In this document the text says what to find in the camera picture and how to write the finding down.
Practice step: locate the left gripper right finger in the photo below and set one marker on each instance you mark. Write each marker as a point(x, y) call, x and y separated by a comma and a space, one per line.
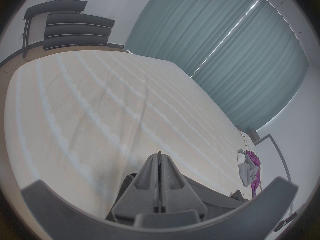
point(180, 199)

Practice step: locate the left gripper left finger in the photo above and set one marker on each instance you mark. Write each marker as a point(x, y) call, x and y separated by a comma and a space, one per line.
point(137, 199)

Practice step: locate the black T-shirt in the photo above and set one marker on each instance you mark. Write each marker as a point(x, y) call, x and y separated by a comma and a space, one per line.
point(215, 196)

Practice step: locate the bed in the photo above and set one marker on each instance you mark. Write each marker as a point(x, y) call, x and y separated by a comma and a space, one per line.
point(75, 109)

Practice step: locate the grey garment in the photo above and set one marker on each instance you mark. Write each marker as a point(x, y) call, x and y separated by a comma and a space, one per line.
point(247, 171)

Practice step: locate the white garment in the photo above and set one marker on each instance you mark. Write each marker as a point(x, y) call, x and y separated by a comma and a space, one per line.
point(241, 156)

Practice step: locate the purple satin garment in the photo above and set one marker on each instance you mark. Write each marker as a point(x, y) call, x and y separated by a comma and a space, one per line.
point(255, 174)

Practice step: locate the white printed pillow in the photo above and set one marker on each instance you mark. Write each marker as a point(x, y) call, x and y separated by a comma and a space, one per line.
point(247, 140)

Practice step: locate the grey bedside table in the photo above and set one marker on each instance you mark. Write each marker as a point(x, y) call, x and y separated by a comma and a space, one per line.
point(251, 134)

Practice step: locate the blue-green curtain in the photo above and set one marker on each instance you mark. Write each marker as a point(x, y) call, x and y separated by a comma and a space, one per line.
point(262, 71)
point(187, 21)

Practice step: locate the black desk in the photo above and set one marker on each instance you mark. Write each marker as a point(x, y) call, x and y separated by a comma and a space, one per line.
point(50, 6)

